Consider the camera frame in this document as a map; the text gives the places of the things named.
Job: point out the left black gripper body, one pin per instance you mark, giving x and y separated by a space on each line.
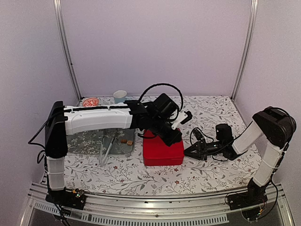
169 140

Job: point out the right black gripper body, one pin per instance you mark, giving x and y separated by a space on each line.
204 151

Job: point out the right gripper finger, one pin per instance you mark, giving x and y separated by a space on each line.
193 149
196 156

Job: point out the red box lid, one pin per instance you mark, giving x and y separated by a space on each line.
156 148

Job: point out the red chocolate box base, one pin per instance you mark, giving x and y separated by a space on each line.
160 161

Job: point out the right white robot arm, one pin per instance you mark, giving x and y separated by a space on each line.
273 124

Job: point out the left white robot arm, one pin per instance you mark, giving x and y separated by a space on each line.
161 117

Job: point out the floral tablecloth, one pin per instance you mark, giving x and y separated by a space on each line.
127 174

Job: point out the light blue mug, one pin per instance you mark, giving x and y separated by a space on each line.
119 96

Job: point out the green floral tray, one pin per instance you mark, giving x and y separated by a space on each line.
89 142

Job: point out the red patterned small bowl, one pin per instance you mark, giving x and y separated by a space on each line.
89 102

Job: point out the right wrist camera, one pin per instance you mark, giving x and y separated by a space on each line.
198 134

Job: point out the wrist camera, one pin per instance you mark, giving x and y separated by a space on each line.
198 134
188 117

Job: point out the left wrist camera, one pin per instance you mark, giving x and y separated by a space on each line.
188 117

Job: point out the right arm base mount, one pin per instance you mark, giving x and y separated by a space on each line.
253 196

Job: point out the front aluminium rail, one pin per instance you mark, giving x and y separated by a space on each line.
210 209

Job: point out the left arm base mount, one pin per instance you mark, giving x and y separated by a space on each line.
75 199

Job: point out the right aluminium frame post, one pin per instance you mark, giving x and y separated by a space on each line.
248 41

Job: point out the aluminium frame post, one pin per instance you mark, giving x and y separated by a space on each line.
248 41
66 51

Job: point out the left aluminium frame post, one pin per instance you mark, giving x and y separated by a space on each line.
66 51

